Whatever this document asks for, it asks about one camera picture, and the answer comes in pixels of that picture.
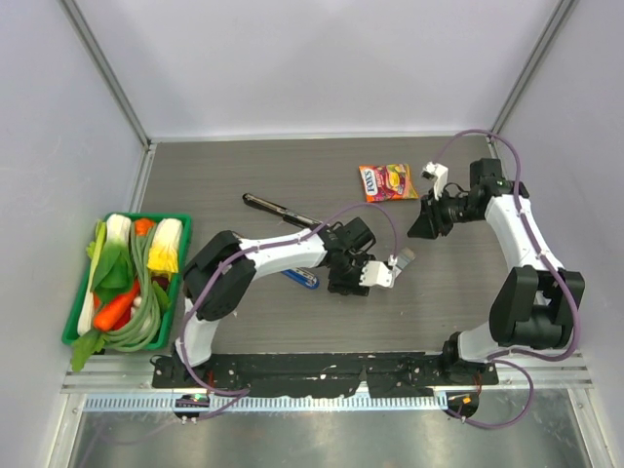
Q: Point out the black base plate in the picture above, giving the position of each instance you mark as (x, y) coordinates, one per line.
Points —
(321, 375)

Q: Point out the small staple box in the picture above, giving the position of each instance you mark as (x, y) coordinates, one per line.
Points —
(405, 257)

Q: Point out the Fox's candy bag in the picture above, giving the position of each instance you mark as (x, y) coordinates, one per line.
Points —
(391, 182)

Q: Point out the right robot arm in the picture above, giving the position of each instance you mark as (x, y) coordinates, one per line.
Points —
(536, 310)

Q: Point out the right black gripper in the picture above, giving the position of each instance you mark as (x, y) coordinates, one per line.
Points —
(431, 222)

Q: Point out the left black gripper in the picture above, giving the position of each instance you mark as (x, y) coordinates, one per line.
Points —
(351, 287)

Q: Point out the toy carrot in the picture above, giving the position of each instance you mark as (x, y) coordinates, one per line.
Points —
(110, 313)

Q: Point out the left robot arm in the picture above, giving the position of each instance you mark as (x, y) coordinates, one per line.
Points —
(217, 278)

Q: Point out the toy green beans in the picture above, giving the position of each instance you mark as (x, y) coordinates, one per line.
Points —
(145, 323)

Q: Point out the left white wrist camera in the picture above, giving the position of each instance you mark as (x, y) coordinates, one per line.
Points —
(379, 274)

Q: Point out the toy napa cabbage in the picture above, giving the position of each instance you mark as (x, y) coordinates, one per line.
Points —
(163, 256)

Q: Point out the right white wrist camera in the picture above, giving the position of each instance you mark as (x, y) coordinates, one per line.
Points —
(438, 175)

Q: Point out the toy bok choy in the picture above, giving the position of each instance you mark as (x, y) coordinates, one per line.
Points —
(112, 272)

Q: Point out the slotted cable duct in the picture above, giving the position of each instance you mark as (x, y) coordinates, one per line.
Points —
(135, 402)

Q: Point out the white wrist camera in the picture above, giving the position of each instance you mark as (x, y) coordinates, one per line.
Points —
(438, 175)
(379, 274)

